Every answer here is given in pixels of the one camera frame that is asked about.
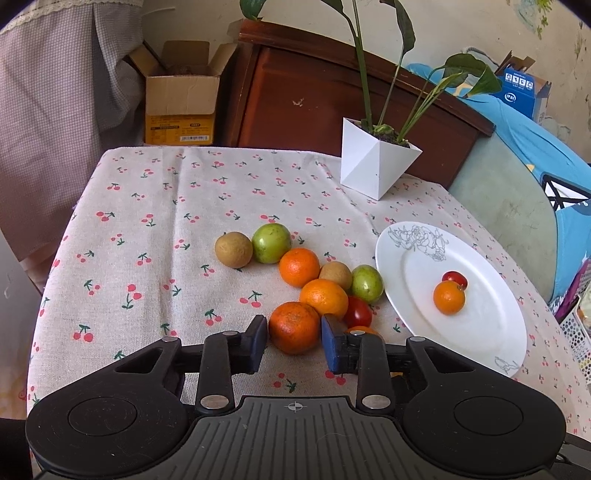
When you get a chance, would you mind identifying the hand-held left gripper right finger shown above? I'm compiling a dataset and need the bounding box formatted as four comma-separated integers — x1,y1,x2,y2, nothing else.
321,314,481,415

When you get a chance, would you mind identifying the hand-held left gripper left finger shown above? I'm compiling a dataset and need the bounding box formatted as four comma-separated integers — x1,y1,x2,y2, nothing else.
111,315,269,415

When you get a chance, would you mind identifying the large orange mandarin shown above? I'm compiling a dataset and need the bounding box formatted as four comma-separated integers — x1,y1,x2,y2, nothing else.
269,301,322,355

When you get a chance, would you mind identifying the brown kiwi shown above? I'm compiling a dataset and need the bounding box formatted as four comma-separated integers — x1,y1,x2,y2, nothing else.
215,232,254,269
318,261,353,291

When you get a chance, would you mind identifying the green round fruit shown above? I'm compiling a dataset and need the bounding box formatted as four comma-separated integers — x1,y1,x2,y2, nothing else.
252,223,293,264
349,265,385,304

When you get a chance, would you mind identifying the small orange mandarin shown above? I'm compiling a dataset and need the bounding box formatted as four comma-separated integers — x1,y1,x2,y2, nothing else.
433,281,466,315

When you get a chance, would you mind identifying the white flower-print plate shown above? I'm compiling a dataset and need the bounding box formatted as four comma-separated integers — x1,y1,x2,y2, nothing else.
375,222,528,379

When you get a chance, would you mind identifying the cherry-print tablecloth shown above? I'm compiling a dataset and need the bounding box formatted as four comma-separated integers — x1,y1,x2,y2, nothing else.
25,147,591,444

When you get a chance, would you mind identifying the white angular plant pot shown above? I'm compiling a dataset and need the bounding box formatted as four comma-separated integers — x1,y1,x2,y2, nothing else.
340,117,423,201

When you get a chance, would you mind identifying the brown wooden cabinet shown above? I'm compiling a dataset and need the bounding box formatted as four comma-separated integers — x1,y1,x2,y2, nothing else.
221,19,496,190

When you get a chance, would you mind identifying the white perforated basket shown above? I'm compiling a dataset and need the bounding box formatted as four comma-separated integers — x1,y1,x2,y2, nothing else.
558,295,591,384

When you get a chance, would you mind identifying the purple cloth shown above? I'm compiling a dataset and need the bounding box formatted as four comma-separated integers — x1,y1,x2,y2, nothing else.
549,258,591,319

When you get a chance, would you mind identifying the open cardboard box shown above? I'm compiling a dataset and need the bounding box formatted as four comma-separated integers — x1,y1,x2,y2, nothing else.
126,41,238,146

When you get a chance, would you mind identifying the green leafy plant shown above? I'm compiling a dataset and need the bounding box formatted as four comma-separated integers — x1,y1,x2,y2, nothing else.
239,0,503,139

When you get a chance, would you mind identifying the blue printed cloth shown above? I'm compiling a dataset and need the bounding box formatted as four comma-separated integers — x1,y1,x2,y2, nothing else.
406,62,591,301

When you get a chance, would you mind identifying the checked curtain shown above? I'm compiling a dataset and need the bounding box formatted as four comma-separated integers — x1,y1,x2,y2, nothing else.
0,0,148,268

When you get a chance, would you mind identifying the blue carton box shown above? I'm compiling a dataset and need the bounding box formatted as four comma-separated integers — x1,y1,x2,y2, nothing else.
494,53,552,123

